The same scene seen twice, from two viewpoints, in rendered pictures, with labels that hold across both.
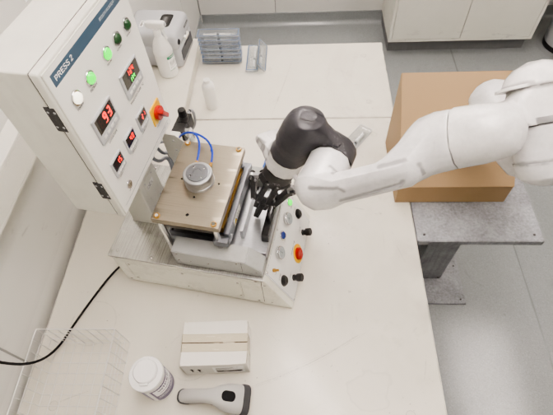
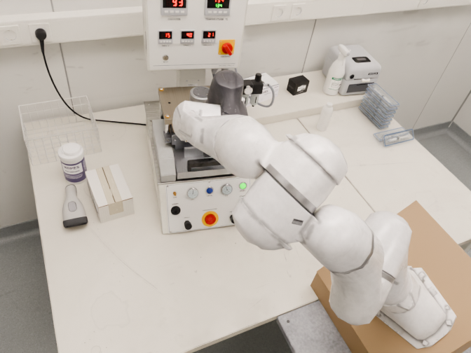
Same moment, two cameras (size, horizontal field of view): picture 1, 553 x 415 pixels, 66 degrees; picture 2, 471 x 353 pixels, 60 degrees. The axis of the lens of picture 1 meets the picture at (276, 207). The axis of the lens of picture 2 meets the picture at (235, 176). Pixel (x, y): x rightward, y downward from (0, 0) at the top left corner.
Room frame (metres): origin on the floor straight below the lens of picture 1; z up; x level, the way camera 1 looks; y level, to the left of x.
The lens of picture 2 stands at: (0.16, -0.81, 1.93)
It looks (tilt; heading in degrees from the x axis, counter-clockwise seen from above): 45 degrees down; 53
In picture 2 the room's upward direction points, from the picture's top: 10 degrees clockwise
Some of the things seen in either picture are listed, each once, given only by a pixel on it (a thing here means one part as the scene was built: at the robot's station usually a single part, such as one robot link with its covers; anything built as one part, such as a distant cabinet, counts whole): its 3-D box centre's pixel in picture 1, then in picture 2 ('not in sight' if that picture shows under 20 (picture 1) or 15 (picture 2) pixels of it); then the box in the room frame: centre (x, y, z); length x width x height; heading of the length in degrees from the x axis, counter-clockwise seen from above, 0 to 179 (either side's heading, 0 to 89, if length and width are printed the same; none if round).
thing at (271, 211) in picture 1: (270, 216); (209, 163); (0.66, 0.02, 0.99); 0.15 x 0.02 x 0.04; 164
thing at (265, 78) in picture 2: not in sight; (253, 90); (1.18, 0.53, 0.83); 0.23 x 0.12 x 0.07; 6
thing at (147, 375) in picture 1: (152, 379); (73, 162); (0.29, 0.37, 0.82); 0.09 x 0.09 x 0.15
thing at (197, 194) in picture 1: (192, 179); (204, 101); (0.74, 0.22, 1.08); 0.31 x 0.24 x 0.13; 164
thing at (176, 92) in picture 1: (153, 103); (296, 94); (1.43, 0.48, 0.77); 0.84 x 0.30 x 0.04; 174
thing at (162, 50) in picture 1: (162, 48); (337, 71); (1.59, 0.42, 0.92); 0.09 x 0.08 x 0.25; 78
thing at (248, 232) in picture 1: (225, 212); (201, 141); (0.70, 0.15, 0.97); 0.30 x 0.22 x 0.08; 74
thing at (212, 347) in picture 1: (216, 347); (109, 192); (0.37, 0.20, 0.80); 0.19 x 0.13 x 0.09; 84
